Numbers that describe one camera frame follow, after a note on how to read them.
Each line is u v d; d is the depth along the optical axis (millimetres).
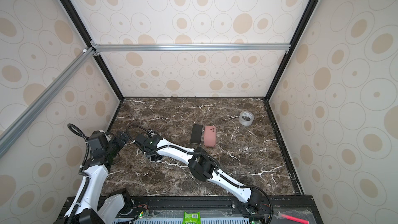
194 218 698
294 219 702
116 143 729
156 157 814
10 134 514
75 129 592
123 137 743
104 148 619
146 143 710
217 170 612
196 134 1000
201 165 604
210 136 996
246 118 1083
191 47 921
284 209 741
